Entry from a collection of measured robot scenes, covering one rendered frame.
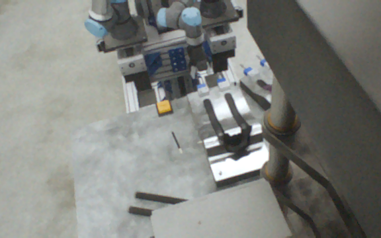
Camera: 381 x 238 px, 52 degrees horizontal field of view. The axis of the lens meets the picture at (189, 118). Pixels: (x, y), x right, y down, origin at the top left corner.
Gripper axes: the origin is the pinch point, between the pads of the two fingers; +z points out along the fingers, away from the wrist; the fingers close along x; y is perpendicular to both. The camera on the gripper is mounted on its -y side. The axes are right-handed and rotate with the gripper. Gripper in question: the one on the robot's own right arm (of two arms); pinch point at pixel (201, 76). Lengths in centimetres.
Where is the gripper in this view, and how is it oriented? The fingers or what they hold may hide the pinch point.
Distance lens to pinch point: 187.6
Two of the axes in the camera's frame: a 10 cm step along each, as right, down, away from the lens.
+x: -9.6, 2.7, -0.6
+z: 1.3, 6.2, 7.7
